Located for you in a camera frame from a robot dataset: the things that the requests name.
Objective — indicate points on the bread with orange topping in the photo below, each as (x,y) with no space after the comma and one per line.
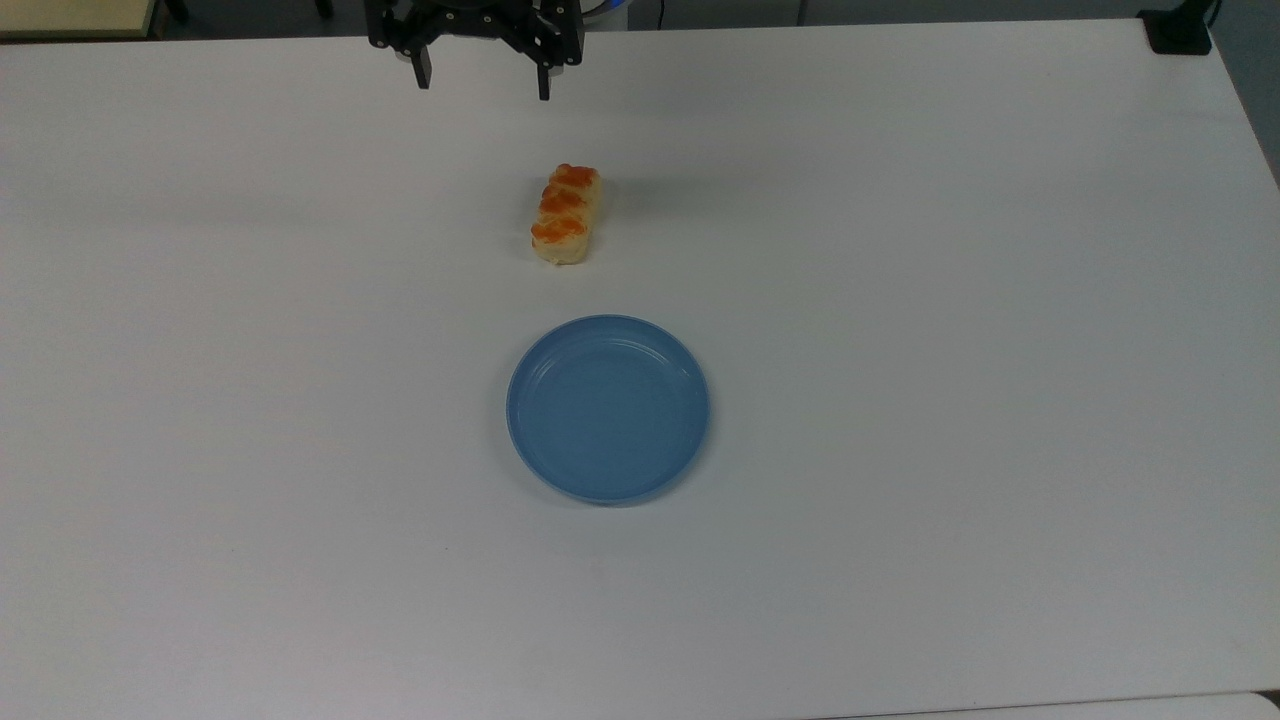
(567,214)

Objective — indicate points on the beige side table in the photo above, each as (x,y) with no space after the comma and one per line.
(75,17)

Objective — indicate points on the white and blue robot base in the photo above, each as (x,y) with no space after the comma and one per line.
(606,6)

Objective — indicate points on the blue round plate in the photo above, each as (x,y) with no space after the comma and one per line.
(608,408)

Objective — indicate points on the black clamp on table corner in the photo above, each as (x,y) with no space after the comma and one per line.
(1178,28)

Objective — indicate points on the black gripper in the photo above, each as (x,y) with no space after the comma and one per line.
(470,15)

